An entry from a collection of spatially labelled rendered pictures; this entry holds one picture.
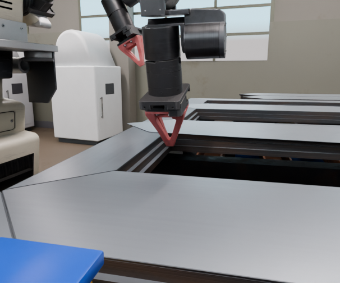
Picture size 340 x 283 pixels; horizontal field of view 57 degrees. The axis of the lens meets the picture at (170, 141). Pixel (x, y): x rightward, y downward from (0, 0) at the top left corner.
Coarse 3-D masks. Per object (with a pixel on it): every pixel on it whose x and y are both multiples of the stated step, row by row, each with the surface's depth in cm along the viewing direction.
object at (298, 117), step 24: (192, 120) 96; (240, 120) 103; (264, 120) 102; (288, 120) 100; (312, 120) 99; (336, 120) 97; (192, 144) 64; (216, 144) 62; (240, 144) 61; (264, 144) 60; (288, 144) 60; (312, 144) 59; (336, 144) 58; (120, 168) 41; (144, 168) 48; (120, 264) 21; (144, 264) 21
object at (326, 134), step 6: (306, 126) 72; (312, 126) 72; (318, 126) 72; (324, 126) 72; (312, 132) 65; (318, 132) 65; (324, 132) 65; (330, 132) 65; (336, 132) 65; (318, 138) 59; (324, 138) 59; (330, 138) 59; (336, 138) 59
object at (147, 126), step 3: (165, 120) 80; (168, 120) 80; (141, 123) 76; (144, 123) 76; (147, 123) 76; (150, 123) 76; (165, 123) 76; (135, 126) 71; (138, 126) 71; (141, 126) 71; (144, 126) 71; (147, 126) 71; (150, 126) 71; (153, 126) 71; (141, 129) 68; (144, 129) 68; (147, 129) 68; (150, 129) 68; (153, 129) 68
